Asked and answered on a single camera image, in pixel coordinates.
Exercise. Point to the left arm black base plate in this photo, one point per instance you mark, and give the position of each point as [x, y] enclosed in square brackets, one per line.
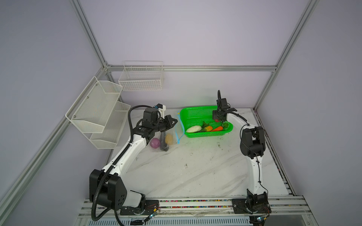
[146, 207]

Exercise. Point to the green toy leafy vegetable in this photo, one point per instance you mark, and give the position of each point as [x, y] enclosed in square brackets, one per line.
[205, 124]

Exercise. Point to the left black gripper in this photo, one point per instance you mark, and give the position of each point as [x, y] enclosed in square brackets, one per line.
[168, 118]

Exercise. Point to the dark toy eggplant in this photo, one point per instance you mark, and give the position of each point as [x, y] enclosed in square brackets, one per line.
[163, 145]

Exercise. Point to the yellow toy lemon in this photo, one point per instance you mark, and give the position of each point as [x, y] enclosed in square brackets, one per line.
[169, 139]

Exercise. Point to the green plastic basket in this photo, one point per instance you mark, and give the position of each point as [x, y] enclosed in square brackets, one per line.
[192, 116]

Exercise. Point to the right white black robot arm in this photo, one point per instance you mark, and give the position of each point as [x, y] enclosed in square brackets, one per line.
[253, 146]

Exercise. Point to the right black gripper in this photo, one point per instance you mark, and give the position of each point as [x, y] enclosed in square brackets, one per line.
[215, 115]

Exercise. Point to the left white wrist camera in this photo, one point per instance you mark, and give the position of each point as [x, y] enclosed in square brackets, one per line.
[162, 109]

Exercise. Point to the white mesh upper shelf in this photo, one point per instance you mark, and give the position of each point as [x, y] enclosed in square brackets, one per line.
[91, 111]

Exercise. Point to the clear zip bag blue zipper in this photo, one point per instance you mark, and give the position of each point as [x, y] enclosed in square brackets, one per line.
[177, 131]

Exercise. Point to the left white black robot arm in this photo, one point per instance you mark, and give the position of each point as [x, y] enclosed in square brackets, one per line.
[107, 188]

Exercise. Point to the orange toy carrot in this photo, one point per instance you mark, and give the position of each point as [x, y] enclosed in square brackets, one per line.
[220, 128]

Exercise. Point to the white wire wall basket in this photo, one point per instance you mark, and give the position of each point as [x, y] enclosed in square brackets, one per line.
[142, 76]

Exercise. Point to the aluminium front rail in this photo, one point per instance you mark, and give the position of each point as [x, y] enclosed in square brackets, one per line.
[224, 206]

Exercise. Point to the white mesh lower shelf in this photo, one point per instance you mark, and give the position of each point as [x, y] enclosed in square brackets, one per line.
[109, 138]

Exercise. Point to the purple toy onion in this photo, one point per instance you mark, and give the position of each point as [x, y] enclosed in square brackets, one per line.
[155, 143]

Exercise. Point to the white mesh shelf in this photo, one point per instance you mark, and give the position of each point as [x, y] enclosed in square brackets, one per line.
[109, 138]
[91, 111]

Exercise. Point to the white toy radish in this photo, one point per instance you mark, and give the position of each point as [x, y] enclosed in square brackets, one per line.
[194, 129]

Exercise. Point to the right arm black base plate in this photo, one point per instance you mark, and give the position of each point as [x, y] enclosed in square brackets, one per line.
[248, 206]

